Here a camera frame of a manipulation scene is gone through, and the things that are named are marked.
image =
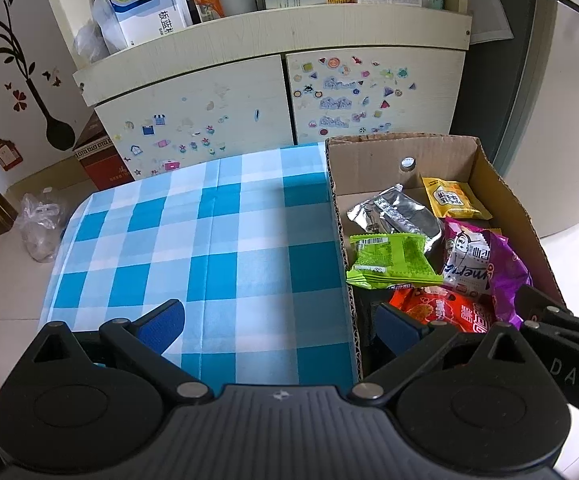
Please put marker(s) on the silver foil snack packet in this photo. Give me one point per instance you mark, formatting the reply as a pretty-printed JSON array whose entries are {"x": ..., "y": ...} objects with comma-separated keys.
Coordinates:
[{"x": 404, "y": 215}]

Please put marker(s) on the orange sachet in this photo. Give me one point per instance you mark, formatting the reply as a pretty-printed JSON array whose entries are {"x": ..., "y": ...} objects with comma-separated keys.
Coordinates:
[{"x": 204, "y": 5}]

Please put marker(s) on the red snack packet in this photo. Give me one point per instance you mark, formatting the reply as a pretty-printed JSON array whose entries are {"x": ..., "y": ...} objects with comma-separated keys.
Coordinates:
[{"x": 434, "y": 310}]

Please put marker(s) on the blue checkered tablecloth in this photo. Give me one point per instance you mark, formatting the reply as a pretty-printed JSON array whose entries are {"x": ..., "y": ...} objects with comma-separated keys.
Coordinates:
[{"x": 219, "y": 260}]

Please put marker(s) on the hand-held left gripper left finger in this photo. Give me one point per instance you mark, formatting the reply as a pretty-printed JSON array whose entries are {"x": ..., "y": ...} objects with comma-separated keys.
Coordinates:
[{"x": 162, "y": 322}]

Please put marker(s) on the green snack packet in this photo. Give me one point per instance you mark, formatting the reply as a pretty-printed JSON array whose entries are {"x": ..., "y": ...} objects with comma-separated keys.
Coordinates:
[{"x": 389, "y": 260}]

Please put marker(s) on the red house wall sticker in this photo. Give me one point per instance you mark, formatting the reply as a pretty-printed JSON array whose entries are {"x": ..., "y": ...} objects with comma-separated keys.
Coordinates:
[{"x": 5, "y": 155}]

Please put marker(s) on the small yellow snack packet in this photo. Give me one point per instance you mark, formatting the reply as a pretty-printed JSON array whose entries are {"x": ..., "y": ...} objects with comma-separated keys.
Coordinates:
[{"x": 449, "y": 197}]

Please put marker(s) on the clear plastic bag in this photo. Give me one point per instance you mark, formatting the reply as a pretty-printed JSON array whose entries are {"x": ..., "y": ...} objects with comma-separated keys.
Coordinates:
[{"x": 42, "y": 230}]

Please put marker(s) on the cardboard box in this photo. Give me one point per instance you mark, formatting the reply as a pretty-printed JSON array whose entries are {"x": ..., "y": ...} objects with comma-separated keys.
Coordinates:
[{"x": 499, "y": 180}]

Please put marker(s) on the black vase wall decal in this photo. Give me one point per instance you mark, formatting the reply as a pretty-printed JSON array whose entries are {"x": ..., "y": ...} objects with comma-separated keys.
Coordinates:
[{"x": 59, "y": 132}]

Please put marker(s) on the blue white medicine box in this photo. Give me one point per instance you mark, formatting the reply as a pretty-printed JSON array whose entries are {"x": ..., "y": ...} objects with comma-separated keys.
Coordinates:
[{"x": 154, "y": 5}]

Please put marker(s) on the cream sticker-covered cabinet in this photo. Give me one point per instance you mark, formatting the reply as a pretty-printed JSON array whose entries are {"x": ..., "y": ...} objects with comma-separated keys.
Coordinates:
[{"x": 219, "y": 85}]

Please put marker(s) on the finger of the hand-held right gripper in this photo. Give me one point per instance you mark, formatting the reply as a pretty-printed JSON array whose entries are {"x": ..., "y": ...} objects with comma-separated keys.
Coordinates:
[{"x": 537, "y": 305}]

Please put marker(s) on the red-brown carton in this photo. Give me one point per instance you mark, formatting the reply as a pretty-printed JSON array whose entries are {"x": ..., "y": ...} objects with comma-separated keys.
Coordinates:
[{"x": 99, "y": 170}]

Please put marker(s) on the crumpled clear shelf bag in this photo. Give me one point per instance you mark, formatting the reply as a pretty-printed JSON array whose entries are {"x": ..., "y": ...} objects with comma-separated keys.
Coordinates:
[{"x": 92, "y": 35}]

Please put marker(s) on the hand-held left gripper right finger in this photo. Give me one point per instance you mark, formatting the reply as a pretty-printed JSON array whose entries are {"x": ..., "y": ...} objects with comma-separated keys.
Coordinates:
[{"x": 397, "y": 330}]

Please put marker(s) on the purple snack packet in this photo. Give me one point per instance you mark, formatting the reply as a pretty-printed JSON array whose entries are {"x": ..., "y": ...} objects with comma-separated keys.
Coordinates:
[{"x": 474, "y": 260}]

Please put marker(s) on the white hanging paper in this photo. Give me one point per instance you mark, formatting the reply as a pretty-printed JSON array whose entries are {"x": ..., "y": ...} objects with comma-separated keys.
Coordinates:
[{"x": 492, "y": 27}]

